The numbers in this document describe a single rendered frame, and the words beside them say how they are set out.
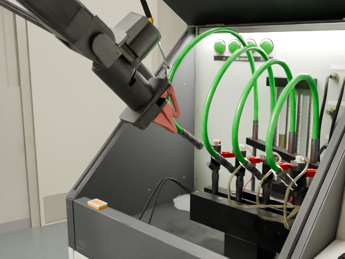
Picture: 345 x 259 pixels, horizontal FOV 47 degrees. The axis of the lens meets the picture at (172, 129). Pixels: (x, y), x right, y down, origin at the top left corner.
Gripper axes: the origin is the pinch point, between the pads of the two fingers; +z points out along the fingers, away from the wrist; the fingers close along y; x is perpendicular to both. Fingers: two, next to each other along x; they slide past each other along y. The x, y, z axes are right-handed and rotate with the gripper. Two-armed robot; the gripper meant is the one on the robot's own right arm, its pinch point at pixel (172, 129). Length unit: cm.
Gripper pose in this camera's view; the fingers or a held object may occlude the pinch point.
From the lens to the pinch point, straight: 78.0
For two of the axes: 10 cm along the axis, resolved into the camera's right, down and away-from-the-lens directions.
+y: 5.9, -7.7, 2.3
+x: -5.4, -1.7, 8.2
